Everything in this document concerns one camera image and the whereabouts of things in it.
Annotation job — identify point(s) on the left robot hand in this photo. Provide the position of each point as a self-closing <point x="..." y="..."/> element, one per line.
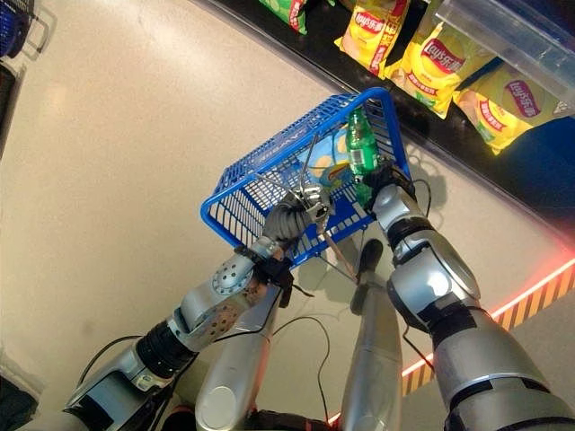
<point x="287" y="220"/>

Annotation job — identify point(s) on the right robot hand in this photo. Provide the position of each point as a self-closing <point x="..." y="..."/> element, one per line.
<point x="382" y="177"/>

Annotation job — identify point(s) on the green plastic soda bottle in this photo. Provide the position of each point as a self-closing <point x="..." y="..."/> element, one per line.
<point x="359" y="143"/>

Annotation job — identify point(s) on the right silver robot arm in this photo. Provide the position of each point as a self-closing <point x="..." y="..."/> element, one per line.
<point x="449" y="305"/>

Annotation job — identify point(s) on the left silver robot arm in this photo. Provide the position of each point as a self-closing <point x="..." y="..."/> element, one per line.
<point x="179" y="332"/>

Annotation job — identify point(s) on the blue basket stack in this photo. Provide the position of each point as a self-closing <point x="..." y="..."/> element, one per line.
<point x="13" y="27"/>

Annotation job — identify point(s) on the blue chips bag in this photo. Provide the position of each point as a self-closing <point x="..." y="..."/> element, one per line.
<point x="325" y="161"/>

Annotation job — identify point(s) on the yellow Lay's chips bag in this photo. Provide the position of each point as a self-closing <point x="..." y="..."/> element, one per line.
<point x="373" y="36"/>
<point x="433" y="67"/>
<point x="503" y="112"/>

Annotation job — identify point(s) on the left silver robot leg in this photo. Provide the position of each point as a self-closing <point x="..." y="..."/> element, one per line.
<point x="238" y="359"/>

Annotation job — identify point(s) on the silver robot leg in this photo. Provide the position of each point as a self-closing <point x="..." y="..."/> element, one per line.
<point x="238" y="359"/>
<point x="373" y="345"/>

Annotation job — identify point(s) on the right silver robot leg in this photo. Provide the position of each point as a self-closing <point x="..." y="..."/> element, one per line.
<point x="373" y="345"/>

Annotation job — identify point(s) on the green Lay's chips bag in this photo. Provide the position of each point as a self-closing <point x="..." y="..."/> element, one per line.
<point x="289" y="11"/>

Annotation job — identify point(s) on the clear plastic price rail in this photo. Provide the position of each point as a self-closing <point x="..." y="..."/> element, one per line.
<point x="516" y="40"/>

